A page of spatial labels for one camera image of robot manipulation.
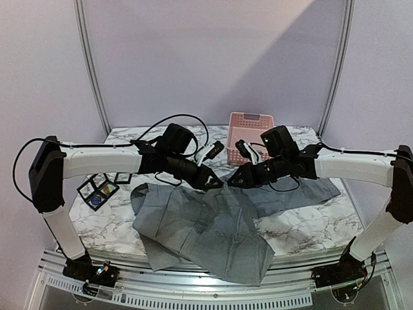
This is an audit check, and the black frame display box pair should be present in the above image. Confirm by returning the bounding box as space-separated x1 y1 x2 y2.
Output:
77 174 119 212

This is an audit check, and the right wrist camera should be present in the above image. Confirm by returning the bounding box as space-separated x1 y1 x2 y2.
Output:
235 139 261 165

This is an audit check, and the pink perforated plastic basket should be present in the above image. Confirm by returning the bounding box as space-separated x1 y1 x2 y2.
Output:
226 112 274 166

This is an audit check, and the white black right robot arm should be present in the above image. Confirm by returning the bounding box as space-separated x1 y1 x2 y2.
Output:
228 125 412 295

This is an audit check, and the right aluminium corner post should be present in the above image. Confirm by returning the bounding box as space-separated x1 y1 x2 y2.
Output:
316 0 355 138

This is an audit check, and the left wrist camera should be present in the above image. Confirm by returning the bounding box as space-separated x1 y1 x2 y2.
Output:
194 141 224 167

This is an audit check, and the round green orange badge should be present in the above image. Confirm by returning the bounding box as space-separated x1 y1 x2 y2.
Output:
103 185 117 196

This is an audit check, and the round blue badge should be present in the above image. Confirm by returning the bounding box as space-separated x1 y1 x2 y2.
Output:
90 197 101 206

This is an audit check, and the grey button-up shirt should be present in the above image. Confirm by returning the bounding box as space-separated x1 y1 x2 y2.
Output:
130 178 339 285

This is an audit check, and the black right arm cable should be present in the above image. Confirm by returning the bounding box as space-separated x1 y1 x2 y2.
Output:
267 141 401 193

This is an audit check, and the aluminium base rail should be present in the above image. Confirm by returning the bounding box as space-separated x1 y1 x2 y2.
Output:
26 250 403 309

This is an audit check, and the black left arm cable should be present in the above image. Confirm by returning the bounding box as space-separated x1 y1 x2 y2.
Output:
12 112 209 207

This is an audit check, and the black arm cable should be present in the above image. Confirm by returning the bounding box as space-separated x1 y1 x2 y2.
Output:
267 141 401 193
12 112 209 207

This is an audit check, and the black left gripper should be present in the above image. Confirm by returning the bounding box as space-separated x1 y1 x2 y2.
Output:
165 151 223 190

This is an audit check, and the aluminium corner post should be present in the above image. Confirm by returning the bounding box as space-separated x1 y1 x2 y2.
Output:
74 0 112 136
316 0 355 138

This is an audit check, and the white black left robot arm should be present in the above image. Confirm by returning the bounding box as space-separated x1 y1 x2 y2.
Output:
29 123 224 295

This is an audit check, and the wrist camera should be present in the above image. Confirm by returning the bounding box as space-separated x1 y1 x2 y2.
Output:
235 139 261 165
194 141 224 167

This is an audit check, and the left aluminium corner post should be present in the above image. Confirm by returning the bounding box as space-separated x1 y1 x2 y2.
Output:
74 0 112 136

